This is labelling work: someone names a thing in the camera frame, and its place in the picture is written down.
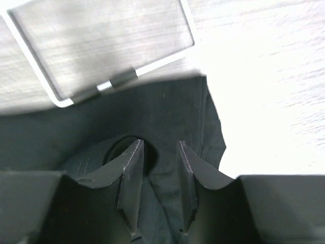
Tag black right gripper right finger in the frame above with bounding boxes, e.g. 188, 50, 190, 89
177, 141, 324, 243

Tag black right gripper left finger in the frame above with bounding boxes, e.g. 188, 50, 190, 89
1, 140, 144, 243

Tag black t shirt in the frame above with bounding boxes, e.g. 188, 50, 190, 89
1, 76, 226, 243

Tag black wire book stand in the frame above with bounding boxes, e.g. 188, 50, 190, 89
1, 1, 199, 113

